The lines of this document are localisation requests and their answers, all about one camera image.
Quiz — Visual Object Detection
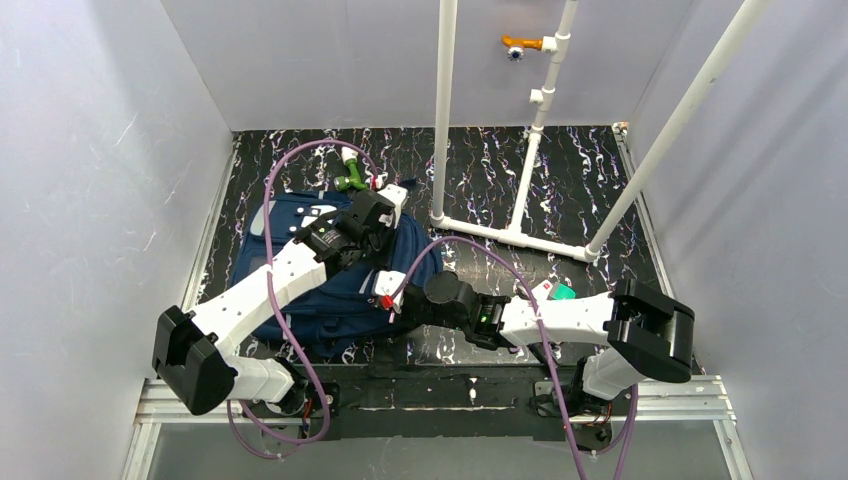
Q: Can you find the navy blue student backpack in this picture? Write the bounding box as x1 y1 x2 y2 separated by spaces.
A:
227 191 443 357

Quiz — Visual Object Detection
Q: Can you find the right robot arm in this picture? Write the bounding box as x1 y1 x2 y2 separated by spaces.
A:
375 271 695 400

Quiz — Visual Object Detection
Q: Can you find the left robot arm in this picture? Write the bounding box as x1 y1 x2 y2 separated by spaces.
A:
152 185 408 415

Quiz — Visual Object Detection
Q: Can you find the green white pipe fitting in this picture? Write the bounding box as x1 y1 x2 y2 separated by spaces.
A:
333 147 369 192

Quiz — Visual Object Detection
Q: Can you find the white eraser box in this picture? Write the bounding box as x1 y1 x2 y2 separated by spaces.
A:
531 280 558 301

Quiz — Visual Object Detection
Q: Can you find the black marker pen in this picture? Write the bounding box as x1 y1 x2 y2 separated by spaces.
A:
539 343 560 370

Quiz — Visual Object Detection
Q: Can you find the green pencil sharpener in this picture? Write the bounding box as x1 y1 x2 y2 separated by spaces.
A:
549 283 577 301

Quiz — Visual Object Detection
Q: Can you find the orange tap on pipe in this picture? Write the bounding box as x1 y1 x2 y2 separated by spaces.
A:
501 35 544 62

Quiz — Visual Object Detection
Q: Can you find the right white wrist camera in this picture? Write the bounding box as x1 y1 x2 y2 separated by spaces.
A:
372 271 406 315

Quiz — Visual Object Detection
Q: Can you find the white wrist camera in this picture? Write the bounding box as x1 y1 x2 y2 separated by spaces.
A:
376 183 409 229
372 271 406 315

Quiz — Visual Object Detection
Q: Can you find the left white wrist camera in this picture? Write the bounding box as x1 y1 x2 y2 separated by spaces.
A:
376 183 409 229

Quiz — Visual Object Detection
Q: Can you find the white PVC pipe frame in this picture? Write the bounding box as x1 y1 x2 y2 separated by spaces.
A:
429 0 773 264

